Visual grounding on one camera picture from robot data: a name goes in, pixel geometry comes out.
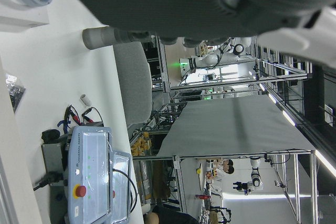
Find grey metal power box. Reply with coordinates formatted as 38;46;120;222
40;134;71;187

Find Universal Robots teach pendant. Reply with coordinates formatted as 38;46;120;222
64;125;132;224

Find aluminium frame cage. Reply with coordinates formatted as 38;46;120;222
157;35;320;224

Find grey banded cylinder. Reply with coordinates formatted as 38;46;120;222
82;26;132;50

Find red black clip leads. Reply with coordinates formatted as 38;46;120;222
64;104;104;127

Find white robot with black gripper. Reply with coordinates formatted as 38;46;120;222
233;157;265;196

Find small white tube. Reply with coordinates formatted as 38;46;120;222
80;94;92;108

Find grey office chair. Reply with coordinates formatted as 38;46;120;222
114;41;153;125

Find white cardboard box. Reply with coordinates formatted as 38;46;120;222
0;0;50;28

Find black pendant cable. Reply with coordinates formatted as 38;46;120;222
112;167;139;213

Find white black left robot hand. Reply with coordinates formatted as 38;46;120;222
67;0;336;65

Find people in white shirts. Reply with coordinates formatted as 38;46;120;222
212;158;235;183

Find bag of small parts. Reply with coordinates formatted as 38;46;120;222
5;74;27;112

